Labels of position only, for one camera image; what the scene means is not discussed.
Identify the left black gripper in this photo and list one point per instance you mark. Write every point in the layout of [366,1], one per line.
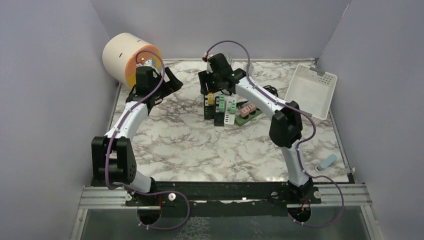
[173,83]

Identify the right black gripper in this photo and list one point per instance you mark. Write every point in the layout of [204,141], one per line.
[204,76]

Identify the yellow plug adapter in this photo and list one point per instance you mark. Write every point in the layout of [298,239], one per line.
[210,99]

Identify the black power strip green ports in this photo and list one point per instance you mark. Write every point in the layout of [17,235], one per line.
[208,111]

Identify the black power strip blue ports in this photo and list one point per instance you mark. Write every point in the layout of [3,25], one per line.
[218,120]

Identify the white power strip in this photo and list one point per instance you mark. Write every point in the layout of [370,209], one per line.
[229,119]

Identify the green round-socket power strip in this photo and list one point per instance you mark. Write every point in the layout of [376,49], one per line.
[239,121]

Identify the green plug adapter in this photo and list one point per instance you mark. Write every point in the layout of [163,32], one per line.
[232,107]
[221,103]

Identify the pink usb charger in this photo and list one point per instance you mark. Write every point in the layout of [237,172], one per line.
[251,108]
[244,112]

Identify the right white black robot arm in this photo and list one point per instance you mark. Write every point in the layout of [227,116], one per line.
[286,123]

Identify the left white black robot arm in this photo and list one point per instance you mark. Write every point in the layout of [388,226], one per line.
[113,158]

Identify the cream round drawer cabinet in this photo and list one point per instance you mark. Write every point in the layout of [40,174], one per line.
[122,53]

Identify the white plastic basket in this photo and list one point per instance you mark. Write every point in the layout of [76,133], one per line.
[312,89]

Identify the light blue small device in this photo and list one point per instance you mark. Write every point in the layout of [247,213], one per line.
[324,164]

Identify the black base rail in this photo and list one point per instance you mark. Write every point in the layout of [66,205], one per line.
[215,199]

